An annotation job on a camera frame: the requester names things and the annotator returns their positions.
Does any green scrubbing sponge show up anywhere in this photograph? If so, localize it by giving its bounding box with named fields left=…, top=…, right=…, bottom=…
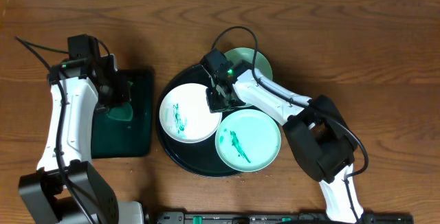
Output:
left=107, top=102, right=133, bottom=122

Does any white plate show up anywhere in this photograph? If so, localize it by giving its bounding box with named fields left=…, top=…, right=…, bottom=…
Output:
left=159, top=83, right=222, bottom=144

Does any mint green plate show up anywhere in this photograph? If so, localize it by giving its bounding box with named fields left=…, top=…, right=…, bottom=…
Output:
left=223, top=47, right=274, bottom=109
left=215, top=109, right=281, bottom=172

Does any mint green plate front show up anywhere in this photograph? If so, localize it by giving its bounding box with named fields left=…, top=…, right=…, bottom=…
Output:
left=215, top=109, right=281, bottom=172

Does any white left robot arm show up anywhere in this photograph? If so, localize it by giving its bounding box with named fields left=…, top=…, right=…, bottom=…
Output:
left=19, top=34, right=145, bottom=223

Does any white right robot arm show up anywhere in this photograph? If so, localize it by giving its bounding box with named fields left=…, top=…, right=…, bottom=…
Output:
left=200, top=49, right=369, bottom=223

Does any rectangular black water tray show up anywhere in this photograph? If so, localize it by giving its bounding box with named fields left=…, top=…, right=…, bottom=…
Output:
left=91, top=69, right=153, bottom=159

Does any round black tray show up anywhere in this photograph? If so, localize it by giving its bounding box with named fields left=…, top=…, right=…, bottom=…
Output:
left=157, top=65, right=260, bottom=177

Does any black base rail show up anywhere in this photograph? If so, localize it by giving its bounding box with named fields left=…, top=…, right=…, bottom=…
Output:
left=156, top=212, right=415, bottom=224

